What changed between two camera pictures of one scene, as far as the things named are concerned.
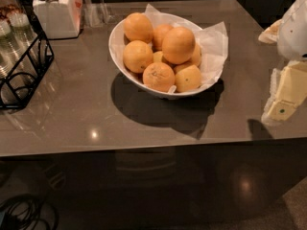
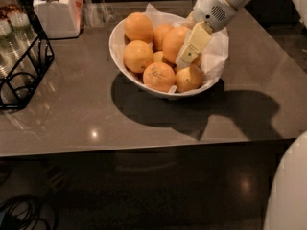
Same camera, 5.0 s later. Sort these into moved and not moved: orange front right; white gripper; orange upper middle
Moved: white gripper
Not moved: orange upper middle; orange front right
